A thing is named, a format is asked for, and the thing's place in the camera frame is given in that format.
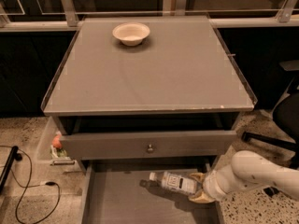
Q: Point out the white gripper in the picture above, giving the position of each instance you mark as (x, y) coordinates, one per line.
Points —
(211, 184)

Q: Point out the blue labelled plastic bottle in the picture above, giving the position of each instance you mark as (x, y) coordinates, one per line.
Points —
(175, 182)

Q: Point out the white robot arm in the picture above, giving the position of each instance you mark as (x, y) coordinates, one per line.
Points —
(247, 170)

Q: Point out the grey drawer cabinet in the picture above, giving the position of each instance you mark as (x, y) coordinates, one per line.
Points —
(179, 79)

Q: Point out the grey open middle drawer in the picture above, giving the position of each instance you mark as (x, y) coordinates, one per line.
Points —
(123, 194)

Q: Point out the grey top drawer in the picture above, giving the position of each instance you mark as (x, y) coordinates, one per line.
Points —
(105, 146)

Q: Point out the orange toy in bin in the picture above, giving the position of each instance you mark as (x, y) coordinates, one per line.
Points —
(56, 141)

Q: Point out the white paper bowl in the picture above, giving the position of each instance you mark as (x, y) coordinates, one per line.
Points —
(131, 33)

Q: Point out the black bar on floor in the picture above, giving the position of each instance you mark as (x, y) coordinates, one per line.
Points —
(6, 169)

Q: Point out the metal railing bracket right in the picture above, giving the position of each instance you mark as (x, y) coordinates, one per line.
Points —
(285, 13)

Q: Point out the metal railing bracket left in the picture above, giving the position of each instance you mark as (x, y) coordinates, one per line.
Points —
(70, 13)

